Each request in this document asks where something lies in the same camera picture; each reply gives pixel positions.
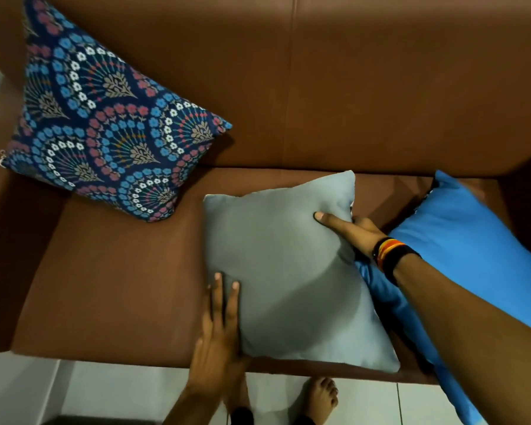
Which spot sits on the person's right forearm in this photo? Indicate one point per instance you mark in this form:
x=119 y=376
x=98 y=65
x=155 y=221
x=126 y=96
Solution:
x=469 y=331

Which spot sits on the plain blue cushion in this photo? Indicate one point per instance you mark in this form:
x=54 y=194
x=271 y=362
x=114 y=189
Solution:
x=464 y=243

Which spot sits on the person's left forearm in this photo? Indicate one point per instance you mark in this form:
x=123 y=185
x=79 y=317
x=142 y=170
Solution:
x=194 y=407

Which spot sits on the person's right hand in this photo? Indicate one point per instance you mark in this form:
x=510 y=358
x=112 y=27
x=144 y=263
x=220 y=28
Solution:
x=363 y=236

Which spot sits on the person's right foot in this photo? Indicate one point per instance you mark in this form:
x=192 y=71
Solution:
x=321 y=400

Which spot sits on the black trouser leg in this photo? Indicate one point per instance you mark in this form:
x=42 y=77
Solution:
x=304 y=420
x=241 y=416

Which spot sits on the black wristband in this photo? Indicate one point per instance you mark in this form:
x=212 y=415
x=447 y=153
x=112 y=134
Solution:
x=402 y=261

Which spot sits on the grey cushion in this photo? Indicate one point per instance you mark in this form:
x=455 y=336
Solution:
x=283 y=269

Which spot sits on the person's left fingers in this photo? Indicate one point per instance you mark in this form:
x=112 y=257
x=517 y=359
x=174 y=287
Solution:
x=223 y=300

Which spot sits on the person's left hand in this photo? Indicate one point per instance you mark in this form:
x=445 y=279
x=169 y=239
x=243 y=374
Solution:
x=214 y=349

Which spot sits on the blue floral patterned cushion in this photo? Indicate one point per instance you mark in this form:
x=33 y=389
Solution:
x=110 y=128

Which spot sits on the person's right thumb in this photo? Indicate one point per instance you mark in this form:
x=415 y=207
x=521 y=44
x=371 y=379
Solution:
x=334 y=223

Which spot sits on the orange striped wristband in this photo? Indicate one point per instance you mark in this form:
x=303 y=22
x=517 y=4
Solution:
x=387 y=251

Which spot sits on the brown leather sofa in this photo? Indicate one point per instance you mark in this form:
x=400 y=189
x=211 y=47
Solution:
x=336 y=92

